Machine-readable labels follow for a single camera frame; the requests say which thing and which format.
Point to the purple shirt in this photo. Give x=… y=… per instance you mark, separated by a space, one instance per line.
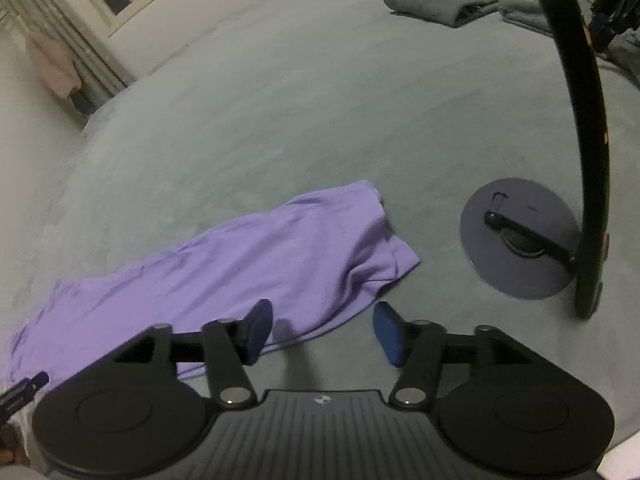
x=225 y=270

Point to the grey-blue garment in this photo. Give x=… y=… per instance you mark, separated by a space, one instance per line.
x=525 y=15

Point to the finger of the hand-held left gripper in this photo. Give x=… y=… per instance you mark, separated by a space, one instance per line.
x=22 y=392

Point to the black gooseneck stand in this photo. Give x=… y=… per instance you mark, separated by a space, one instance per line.
x=520 y=260

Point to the dark hanging garment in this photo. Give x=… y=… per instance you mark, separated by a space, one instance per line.
x=82 y=102

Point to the pink hanging garment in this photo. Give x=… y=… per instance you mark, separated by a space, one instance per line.
x=52 y=67

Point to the grey starry curtain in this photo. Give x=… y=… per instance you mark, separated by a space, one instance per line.
x=75 y=20

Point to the black clamp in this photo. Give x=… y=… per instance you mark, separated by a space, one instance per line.
x=610 y=10

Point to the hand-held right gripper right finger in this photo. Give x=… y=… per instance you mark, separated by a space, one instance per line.
x=390 y=335

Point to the bed with grey blanket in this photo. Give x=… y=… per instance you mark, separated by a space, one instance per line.
x=300 y=110

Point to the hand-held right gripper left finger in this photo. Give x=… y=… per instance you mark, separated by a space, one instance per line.
x=259 y=330

